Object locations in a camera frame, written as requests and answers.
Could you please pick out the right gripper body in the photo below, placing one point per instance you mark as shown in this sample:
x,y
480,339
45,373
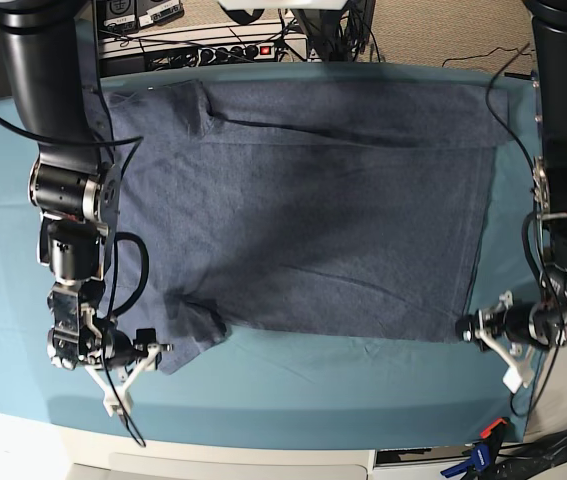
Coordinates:
x,y
120,350

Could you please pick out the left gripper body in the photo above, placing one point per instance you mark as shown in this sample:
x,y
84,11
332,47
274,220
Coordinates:
x,y
523,323

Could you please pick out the blue-grey T-shirt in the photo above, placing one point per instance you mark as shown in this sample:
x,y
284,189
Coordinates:
x,y
344,208

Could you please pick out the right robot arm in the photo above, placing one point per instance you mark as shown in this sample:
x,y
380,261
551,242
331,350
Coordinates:
x,y
52,66

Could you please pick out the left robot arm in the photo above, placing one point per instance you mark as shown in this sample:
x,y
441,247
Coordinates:
x,y
544,230

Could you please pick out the teal table cloth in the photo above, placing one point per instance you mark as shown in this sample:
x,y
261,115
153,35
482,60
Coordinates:
x,y
257,389

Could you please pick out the blue orange clamp bottom right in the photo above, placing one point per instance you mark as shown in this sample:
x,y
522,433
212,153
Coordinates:
x,y
483,455

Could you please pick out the black plastic bag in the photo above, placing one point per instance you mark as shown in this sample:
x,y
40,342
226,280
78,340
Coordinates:
x,y
533,459

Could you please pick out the black power strip red switch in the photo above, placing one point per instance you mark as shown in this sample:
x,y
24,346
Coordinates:
x,y
200,56

